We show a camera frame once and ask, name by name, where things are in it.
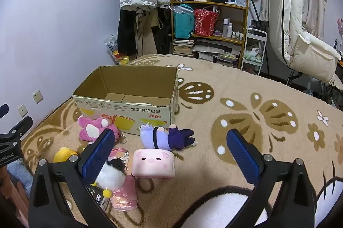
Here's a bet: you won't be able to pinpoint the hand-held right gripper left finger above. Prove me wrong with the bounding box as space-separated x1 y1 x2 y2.
28 128 116 228

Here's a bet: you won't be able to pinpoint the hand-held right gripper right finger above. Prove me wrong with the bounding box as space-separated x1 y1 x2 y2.
226 129 315 228

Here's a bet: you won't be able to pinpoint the white and black fluffy plush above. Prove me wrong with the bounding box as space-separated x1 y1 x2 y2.
95 158 128 198

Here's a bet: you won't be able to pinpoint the pink bear plush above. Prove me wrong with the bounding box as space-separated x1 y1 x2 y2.
78 115 122 143

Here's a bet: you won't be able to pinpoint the yellow plush toy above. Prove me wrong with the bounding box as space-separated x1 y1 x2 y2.
53 147 80 164

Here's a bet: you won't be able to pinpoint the black packet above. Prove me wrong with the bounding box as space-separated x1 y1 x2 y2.
90 184 111 211

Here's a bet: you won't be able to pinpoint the pink cloth packet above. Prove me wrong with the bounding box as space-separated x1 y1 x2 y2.
108 148 139 210

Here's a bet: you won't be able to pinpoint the printed cardboard box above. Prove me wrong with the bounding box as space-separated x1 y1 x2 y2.
72 65 179 136

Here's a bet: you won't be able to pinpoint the pink pig plush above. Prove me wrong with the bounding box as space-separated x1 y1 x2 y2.
132 148 176 179

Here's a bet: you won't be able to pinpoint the purple-clothed plush doll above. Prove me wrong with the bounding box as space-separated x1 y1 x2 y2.
139 123 196 151

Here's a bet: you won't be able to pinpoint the person's left hand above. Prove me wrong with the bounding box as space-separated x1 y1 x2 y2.
0 168 30 226

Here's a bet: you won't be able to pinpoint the grey-blue cloth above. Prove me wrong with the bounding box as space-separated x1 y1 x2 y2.
7 160 34 191

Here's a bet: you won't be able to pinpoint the beige butterfly printed blanket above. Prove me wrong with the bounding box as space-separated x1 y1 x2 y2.
20 54 343 228

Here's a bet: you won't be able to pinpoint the white trolley cart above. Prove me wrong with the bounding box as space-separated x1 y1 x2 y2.
241 28 268 75

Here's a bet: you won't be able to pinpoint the plastic bag of snacks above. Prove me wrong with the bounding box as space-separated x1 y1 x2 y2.
105 34 129 65

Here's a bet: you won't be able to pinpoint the pile of papers and books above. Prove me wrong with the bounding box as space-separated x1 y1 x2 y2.
193 39 242 68

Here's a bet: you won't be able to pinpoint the stack of books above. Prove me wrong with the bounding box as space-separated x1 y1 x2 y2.
173 39 195 57

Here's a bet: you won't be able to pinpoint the black hanging trousers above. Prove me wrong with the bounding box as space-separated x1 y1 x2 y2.
117 7 140 56

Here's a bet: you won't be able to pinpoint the beige hanging trousers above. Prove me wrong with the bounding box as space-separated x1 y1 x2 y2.
134 9 159 56

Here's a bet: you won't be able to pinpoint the wooden shelf rack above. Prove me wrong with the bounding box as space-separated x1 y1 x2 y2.
170 0 250 69

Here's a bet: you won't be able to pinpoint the red shopping bag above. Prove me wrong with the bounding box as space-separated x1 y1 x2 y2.
193 7 221 36

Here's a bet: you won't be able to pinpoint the teal shopping bag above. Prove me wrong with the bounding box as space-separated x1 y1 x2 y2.
174 4 196 39

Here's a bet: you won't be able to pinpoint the white padded recliner chair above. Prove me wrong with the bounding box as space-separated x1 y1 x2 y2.
269 0 343 100

